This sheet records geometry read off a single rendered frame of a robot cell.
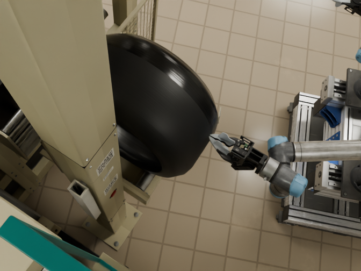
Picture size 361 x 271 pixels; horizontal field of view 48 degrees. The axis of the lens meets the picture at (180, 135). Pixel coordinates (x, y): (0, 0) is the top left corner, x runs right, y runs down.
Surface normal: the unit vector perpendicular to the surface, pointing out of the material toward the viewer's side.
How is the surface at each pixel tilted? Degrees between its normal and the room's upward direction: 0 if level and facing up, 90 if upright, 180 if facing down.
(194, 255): 0
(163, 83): 15
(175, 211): 0
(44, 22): 90
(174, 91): 22
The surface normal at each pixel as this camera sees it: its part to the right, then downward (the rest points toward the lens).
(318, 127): 0.11, -0.32
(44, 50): 0.84, 0.54
